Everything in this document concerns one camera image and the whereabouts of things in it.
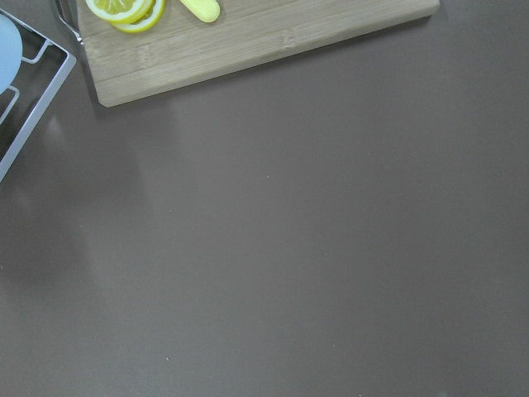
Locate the white wire mug rack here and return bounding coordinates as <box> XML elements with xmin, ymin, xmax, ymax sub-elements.
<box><xmin>1</xmin><ymin>9</ymin><xmax>76</xmax><ymax>178</ymax></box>

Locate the blue mug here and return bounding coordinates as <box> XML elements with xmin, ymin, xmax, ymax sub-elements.
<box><xmin>0</xmin><ymin>15</ymin><xmax>22</xmax><ymax>93</ymax></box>

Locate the wooden cutting board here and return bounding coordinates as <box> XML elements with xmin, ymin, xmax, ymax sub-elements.
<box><xmin>77</xmin><ymin>0</ymin><xmax>440</xmax><ymax>108</ymax></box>

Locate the lemon slice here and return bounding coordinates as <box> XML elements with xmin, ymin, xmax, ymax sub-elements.
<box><xmin>110</xmin><ymin>0</ymin><xmax>166</xmax><ymax>34</ymax></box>
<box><xmin>85</xmin><ymin>0</ymin><xmax>153</xmax><ymax>23</ymax></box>

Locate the yellow plastic knife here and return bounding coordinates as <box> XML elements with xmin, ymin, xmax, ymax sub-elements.
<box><xmin>180</xmin><ymin>0</ymin><xmax>221</xmax><ymax>23</ymax></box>

